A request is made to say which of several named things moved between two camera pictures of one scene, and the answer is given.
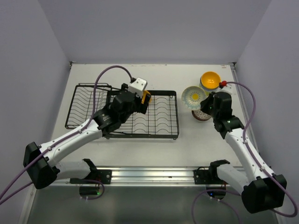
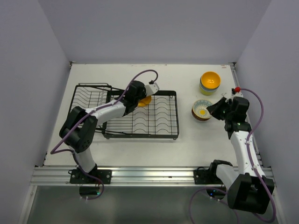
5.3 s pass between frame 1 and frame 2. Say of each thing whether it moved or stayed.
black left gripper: moved
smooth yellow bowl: stayed
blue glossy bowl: stayed
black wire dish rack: stayed
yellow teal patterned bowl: moved
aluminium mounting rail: stayed
